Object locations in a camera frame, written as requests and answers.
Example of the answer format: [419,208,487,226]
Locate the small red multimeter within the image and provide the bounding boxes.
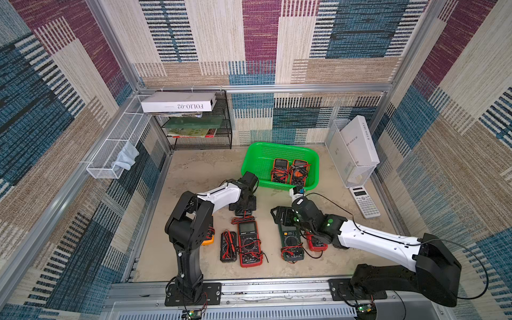
[305,233,328,252]

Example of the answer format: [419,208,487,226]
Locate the orange multimeter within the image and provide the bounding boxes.
[289,159,310,187]
[271,159,289,184]

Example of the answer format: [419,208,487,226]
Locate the large red multimeter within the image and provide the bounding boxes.
[238,220,263,268]

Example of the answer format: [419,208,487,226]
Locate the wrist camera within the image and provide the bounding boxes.
[241,171,259,195]
[289,186,323,225]

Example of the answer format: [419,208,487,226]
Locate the green book on shelf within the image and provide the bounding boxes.
[162,116,224,138]

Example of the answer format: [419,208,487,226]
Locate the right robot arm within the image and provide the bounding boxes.
[270,206,461,307]

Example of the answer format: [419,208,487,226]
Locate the black wire shelf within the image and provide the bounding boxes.
[155,90,233,151]

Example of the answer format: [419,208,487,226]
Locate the green plastic basket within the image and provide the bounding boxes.
[241,142,319,191]

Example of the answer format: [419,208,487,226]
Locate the light blue cloth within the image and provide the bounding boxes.
[112,141,139,171]

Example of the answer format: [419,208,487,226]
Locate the white wire wall basket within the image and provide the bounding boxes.
[87,112,150,179]

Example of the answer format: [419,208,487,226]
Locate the yellow multimeter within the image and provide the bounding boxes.
[201,227,215,246]

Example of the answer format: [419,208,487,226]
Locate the white folio box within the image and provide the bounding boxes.
[141,91,217,113]

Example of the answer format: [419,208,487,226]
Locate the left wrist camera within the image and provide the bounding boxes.
[241,171,259,195]

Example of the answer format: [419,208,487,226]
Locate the clear file holder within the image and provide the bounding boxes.
[325,120,377,188]

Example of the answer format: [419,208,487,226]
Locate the white calculator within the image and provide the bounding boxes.
[349,186,381,219]

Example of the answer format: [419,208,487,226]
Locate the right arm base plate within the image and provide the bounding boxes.
[327,278,387,302]

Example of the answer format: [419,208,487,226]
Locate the white box in holder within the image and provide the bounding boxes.
[341,115,380,166]

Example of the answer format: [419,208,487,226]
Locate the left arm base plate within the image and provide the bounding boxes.
[164,283,222,307]

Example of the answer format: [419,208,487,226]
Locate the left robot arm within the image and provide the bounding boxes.
[165,177,259,303]

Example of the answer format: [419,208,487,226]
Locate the black multimeter with leads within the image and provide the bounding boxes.
[220,230,238,263]

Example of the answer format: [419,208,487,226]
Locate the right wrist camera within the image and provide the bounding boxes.
[289,186,323,225]

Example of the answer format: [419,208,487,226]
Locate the large dark green multimeter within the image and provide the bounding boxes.
[235,209,253,217]

